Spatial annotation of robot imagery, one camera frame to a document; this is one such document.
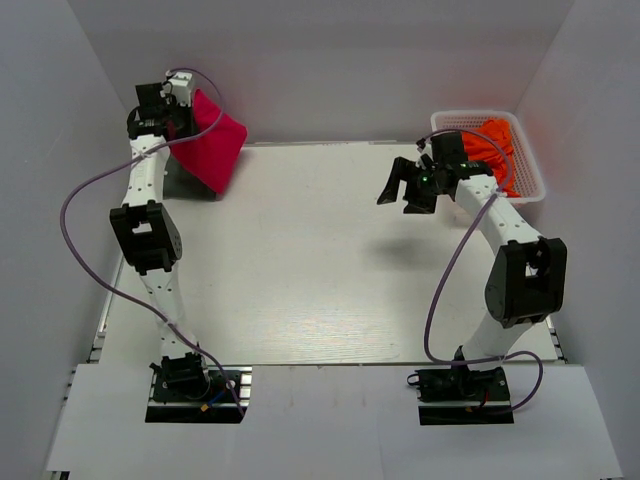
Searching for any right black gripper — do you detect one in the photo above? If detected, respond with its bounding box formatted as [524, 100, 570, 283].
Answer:
[378, 157, 447, 215]

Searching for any red t shirt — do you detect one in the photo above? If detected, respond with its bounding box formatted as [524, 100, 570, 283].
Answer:
[171, 113, 248, 194]

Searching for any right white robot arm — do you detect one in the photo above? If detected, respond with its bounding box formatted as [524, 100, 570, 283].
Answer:
[377, 128, 568, 399]

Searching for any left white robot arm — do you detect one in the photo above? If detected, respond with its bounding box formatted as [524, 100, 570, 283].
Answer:
[109, 71, 212, 399]

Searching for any folded grey t shirt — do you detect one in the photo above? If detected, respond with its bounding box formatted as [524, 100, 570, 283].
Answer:
[163, 156, 218, 202]

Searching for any orange t shirt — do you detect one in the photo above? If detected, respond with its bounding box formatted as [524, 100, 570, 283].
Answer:
[462, 118, 520, 198]

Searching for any white plastic basket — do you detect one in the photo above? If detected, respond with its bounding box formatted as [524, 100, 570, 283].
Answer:
[429, 109, 547, 206]

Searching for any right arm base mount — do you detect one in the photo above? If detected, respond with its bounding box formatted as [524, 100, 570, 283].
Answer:
[407, 367, 514, 426]

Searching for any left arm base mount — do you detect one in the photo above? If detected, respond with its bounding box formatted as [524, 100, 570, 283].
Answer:
[145, 353, 252, 424]

